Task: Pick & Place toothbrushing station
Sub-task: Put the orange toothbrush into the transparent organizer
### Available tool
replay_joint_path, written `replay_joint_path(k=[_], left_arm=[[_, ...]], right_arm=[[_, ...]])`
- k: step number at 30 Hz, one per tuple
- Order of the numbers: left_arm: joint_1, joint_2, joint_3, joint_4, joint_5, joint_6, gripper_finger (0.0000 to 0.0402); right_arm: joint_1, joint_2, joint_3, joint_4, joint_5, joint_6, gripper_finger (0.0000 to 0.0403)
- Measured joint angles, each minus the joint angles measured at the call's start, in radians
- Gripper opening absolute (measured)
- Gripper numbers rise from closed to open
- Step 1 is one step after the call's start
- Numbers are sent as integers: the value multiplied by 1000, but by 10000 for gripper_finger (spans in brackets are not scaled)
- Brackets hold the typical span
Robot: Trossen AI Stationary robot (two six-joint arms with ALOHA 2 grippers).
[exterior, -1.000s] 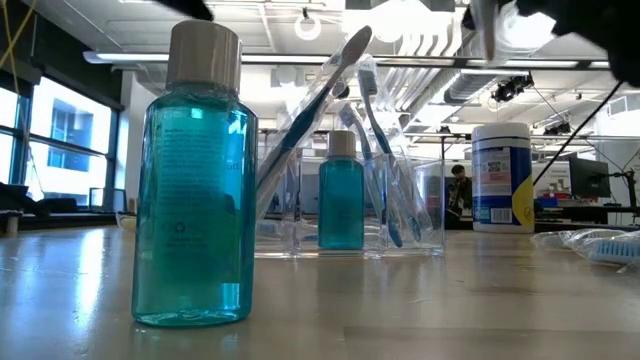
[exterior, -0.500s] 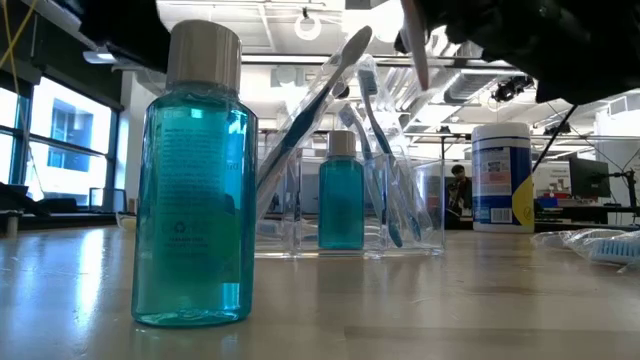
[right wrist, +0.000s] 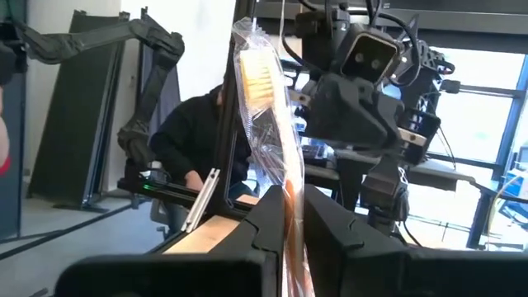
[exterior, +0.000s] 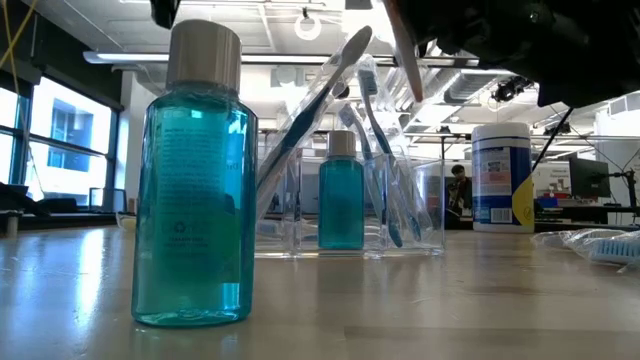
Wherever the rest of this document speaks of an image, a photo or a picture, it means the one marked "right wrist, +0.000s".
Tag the black folding panel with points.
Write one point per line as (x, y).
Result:
(74, 123)

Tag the person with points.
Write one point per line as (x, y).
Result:
(194, 136)

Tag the orange toothbrush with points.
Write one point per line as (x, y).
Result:
(257, 82)

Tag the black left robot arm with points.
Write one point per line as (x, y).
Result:
(317, 41)

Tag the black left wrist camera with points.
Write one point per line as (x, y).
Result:
(369, 53)

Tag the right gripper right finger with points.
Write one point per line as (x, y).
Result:
(371, 268)

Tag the black covered background robot arm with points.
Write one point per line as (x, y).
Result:
(158, 53)

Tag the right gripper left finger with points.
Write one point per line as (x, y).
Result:
(247, 272)

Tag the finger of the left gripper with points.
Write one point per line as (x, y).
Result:
(383, 185)

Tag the silver aluminium extrusion piece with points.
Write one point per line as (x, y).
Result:
(202, 198)

